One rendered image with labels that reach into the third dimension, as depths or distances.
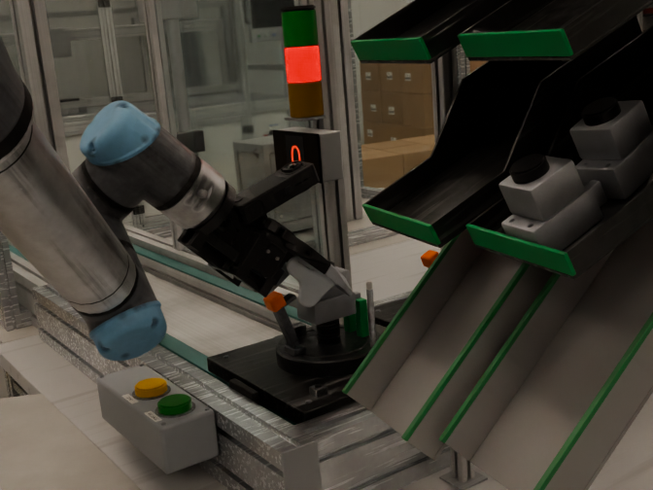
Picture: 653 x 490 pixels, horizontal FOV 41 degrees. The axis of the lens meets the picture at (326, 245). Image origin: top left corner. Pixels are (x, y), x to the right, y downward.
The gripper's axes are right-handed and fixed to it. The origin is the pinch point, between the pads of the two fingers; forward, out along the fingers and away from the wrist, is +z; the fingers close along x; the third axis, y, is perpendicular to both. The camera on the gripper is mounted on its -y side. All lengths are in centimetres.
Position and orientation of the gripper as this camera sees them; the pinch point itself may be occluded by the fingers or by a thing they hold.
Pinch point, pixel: (327, 278)
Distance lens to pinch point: 111.9
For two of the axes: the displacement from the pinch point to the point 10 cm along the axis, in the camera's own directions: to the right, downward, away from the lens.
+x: 5.6, 1.5, -8.1
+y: -5.2, 8.3, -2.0
